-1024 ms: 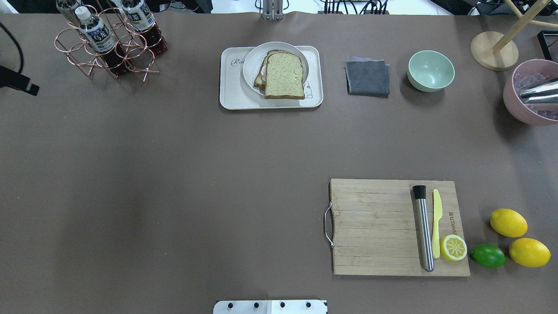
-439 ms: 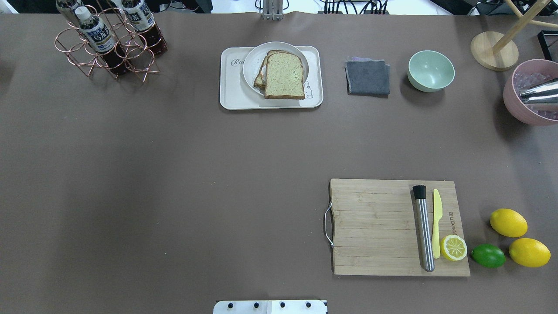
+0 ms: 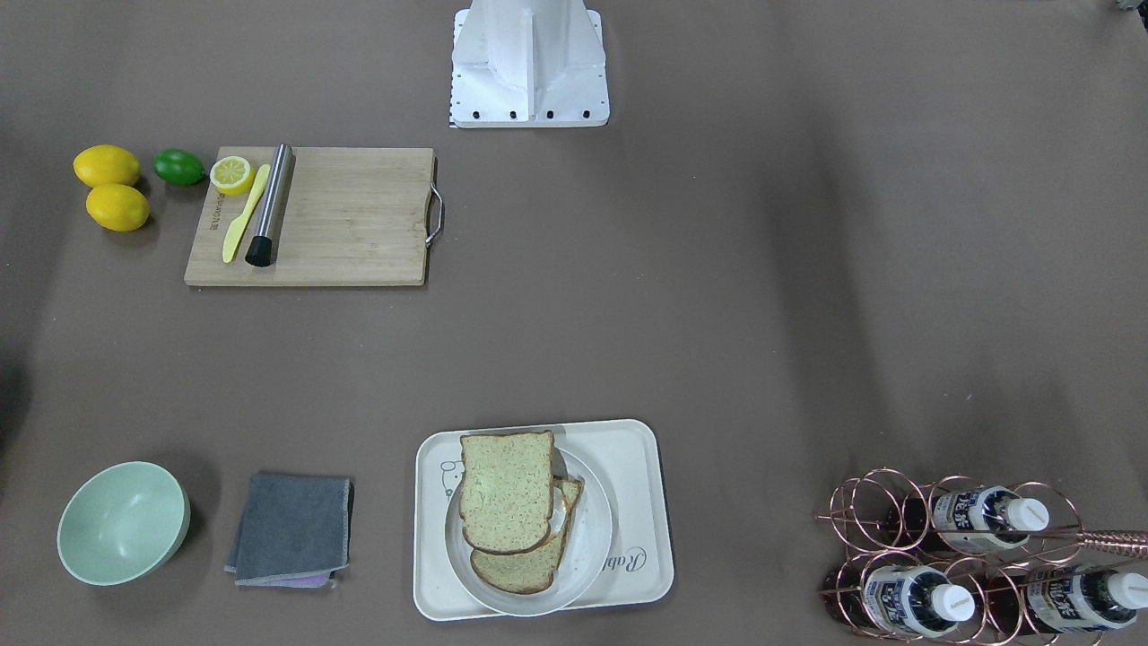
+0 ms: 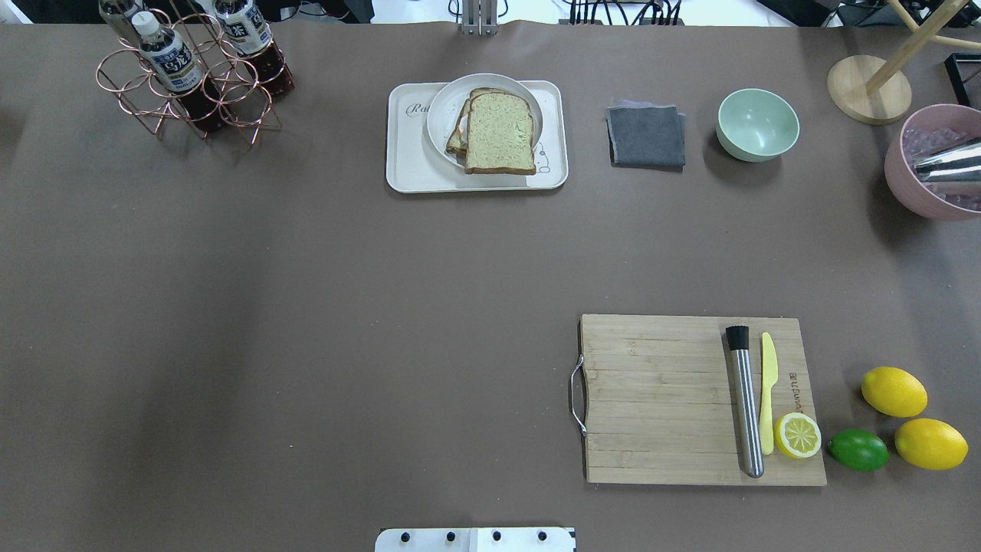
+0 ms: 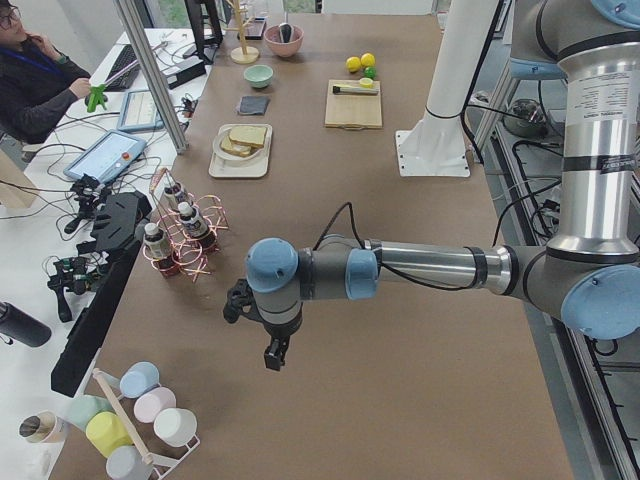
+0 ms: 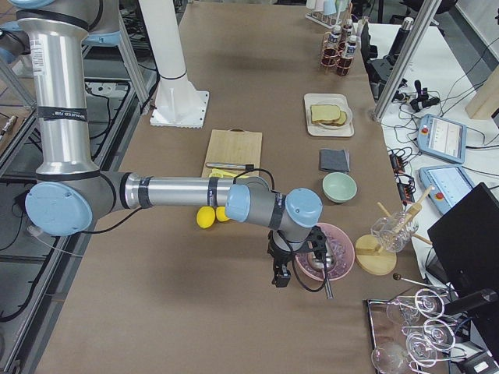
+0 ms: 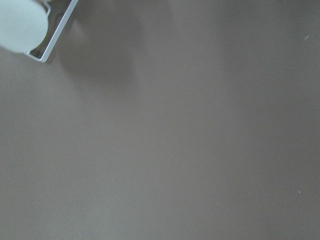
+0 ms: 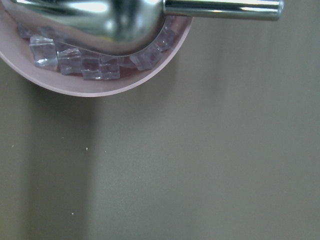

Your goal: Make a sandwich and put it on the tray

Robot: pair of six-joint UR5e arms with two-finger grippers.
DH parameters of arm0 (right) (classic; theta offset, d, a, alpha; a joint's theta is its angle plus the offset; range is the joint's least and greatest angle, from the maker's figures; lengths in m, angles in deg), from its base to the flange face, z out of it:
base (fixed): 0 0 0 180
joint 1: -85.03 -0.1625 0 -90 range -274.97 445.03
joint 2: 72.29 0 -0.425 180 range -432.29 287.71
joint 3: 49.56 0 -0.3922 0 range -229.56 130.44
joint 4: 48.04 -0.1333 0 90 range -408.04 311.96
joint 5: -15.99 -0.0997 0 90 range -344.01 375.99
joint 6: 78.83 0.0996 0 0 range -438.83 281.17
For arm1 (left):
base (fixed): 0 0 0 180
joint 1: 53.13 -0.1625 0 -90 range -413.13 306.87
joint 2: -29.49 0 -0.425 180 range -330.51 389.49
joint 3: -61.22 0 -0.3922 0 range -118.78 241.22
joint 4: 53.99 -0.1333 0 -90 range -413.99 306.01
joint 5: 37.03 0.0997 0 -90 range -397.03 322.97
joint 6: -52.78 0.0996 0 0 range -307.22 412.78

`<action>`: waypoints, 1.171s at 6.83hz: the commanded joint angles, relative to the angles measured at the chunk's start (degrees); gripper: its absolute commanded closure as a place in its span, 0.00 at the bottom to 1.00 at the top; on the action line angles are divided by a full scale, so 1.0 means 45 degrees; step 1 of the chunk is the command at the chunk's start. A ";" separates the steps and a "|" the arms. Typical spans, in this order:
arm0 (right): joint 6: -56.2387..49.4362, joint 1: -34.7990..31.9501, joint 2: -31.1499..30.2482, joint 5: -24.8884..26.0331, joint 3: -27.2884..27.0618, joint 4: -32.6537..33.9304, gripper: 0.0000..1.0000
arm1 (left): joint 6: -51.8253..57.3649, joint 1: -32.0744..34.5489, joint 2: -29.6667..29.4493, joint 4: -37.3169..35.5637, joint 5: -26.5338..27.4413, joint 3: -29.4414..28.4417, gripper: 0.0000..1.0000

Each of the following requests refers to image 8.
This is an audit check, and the steel ice scoop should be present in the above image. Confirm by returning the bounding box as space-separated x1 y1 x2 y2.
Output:
2 0 284 56

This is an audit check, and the pink bowl with ice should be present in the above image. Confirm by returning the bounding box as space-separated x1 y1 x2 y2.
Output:
0 6 193 97

